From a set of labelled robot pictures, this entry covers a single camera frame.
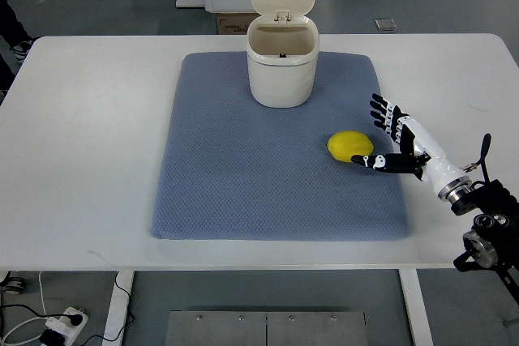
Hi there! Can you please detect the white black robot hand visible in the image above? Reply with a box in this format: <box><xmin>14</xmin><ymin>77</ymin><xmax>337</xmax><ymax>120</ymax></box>
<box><xmin>351</xmin><ymin>94</ymin><xmax>471</xmax><ymax>204</ymax></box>

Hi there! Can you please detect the yellow lemon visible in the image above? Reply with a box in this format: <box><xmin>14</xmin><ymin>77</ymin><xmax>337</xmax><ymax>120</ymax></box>
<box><xmin>327</xmin><ymin>130</ymin><xmax>374</xmax><ymax>163</ymax></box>

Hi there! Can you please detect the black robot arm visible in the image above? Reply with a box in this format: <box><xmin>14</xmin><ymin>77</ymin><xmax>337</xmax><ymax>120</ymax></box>
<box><xmin>446</xmin><ymin>134</ymin><xmax>518</xmax><ymax>301</ymax></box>

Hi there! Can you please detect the cream trash bin with lid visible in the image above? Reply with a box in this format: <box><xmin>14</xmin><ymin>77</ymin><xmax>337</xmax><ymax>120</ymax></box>
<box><xmin>247</xmin><ymin>0</ymin><xmax>320</xmax><ymax>108</ymax></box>

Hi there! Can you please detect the grey floor outlet cover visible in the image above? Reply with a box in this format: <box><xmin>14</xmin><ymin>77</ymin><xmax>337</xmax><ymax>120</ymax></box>
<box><xmin>374</xmin><ymin>18</ymin><xmax>397</xmax><ymax>32</ymax></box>

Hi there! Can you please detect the right white table leg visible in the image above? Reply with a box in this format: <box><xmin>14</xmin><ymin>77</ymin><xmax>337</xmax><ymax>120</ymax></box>
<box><xmin>398</xmin><ymin>268</ymin><xmax>434</xmax><ymax>346</ymax></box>

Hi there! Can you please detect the white table leg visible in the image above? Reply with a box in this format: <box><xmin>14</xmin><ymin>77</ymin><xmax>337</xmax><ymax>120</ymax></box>
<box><xmin>398</xmin><ymin>268</ymin><xmax>434</xmax><ymax>346</ymax></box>
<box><xmin>101</xmin><ymin>271</ymin><xmax>135</xmax><ymax>346</ymax></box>

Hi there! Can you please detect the blue textured mat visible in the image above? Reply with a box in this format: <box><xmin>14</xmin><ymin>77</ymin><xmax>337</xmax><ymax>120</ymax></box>
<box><xmin>151</xmin><ymin>52</ymin><xmax>410</xmax><ymax>241</ymax></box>

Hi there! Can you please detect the cardboard box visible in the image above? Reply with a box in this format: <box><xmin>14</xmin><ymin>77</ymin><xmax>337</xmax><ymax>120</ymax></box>
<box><xmin>216</xmin><ymin>13</ymin><xmax>259</xmax><ymax>35</ymax></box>

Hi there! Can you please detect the grey metal floor plate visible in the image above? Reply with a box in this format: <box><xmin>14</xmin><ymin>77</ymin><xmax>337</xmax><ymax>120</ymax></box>
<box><xmin>165</xmin><ymin>310</ymin><xmax>368</xmax><ymax>345</ymax></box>

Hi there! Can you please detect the left white table leg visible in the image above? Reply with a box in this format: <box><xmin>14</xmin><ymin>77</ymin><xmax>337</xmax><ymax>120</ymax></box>
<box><xmin>101</xmin><ymin>271</ymin><xmax>135</xmax><ymax>346</ymax></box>

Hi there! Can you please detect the white power strip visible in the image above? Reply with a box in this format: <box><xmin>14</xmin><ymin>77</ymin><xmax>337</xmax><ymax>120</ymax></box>
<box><xmin>45</xmin><ymin>307</ymin><xmax>88</xmax><ymax>340</ymax></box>

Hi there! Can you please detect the person's dark leg and shoe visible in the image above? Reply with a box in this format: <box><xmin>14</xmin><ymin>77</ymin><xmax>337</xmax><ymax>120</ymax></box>
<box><xmin>1</xmin><ymin>0</ymin><xmax>36</xmax><ymax>64</ymax></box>

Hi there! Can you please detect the caster wheel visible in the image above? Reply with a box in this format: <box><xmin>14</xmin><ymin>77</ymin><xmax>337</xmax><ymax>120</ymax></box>
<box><xmin>0</xmin><ymin>271</ymin><xmax>26</xmax><ymax>294</ymax></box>

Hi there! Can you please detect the black power cable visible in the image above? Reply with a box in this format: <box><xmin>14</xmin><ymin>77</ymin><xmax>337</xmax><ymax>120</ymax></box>
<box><xmin>0</xmin><ymin>271</ymin><xmax>135</xmax><ymax>346</ymax></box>

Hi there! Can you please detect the white power cable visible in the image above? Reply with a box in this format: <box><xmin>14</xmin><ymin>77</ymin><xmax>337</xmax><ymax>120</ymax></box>
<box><xmin>0</xmin><ymin>271</ymin><xmax>68</xmax><ymax>343</ymax></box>

